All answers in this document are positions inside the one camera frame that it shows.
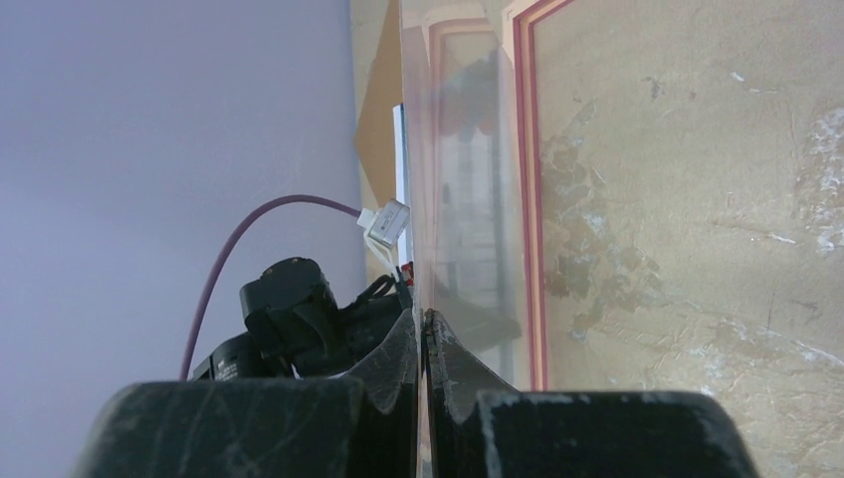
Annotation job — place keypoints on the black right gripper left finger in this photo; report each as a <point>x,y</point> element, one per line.
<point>361,424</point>

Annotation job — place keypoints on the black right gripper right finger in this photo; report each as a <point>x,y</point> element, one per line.
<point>527,429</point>

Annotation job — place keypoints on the clear acrylic sheet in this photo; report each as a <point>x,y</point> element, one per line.
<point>481,336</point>

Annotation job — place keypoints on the pink picture frame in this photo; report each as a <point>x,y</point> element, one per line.
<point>553,53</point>

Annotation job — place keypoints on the brown cardboard backing board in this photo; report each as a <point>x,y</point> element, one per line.
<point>377,81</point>

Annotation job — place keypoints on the glossy printed photo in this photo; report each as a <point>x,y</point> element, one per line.
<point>400,155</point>

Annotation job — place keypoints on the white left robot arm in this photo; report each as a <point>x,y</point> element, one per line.
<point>295,328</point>

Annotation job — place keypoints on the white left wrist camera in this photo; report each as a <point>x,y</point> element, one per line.
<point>382,230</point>

